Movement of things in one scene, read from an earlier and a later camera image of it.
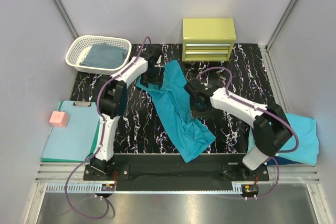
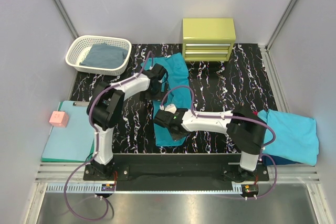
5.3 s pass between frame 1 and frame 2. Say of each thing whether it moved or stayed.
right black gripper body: moved
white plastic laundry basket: stayed
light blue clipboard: stayed
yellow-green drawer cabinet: stayed
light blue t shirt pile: stayed
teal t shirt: moved
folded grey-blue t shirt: stayed
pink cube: stayed
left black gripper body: moved
